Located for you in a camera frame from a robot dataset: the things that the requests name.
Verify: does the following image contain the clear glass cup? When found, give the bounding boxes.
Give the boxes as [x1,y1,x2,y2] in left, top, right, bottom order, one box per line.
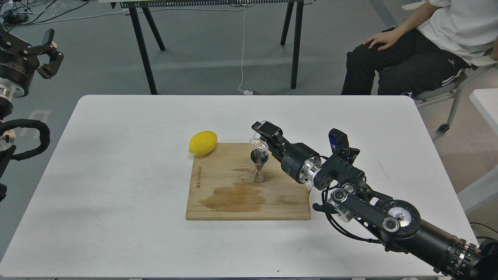
[249,132,269,164]

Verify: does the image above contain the black floor cables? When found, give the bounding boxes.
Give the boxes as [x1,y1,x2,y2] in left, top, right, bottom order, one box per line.
[0,0,90,39]

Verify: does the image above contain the seated person white shirt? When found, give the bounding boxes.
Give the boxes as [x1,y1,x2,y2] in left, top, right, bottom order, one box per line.
[341,0,498,97]

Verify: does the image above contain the black legged background table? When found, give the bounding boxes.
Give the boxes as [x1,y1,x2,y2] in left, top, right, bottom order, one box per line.
[97,0,312,96]

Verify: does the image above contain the wooden cutting board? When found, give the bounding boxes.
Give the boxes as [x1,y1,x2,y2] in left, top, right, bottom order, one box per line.
[185,142,311,221]

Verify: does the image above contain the white side table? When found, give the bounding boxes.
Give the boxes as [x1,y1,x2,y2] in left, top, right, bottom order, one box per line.
[469,88,498,135]

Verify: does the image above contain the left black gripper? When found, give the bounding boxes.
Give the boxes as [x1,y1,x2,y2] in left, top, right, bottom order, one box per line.
[0,26,64,98]

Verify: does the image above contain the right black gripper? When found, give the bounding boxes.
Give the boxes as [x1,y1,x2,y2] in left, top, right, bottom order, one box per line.
[251,121,322,183]

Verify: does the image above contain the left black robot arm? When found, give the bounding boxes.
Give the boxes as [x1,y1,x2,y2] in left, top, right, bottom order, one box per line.
[0,27,64,174]

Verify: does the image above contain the white hanging cable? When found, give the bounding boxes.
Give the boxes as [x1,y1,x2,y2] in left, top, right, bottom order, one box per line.
[237,5,253,95]

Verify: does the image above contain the steel jigger measuring cup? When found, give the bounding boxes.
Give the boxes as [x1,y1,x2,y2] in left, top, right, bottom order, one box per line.
[250,149,269,183]

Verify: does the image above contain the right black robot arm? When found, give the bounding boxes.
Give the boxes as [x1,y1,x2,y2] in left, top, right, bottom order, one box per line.
[252,121,497,280]

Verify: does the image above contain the yellow lemon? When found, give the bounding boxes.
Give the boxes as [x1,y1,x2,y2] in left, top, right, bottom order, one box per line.
[188,131,217,156]

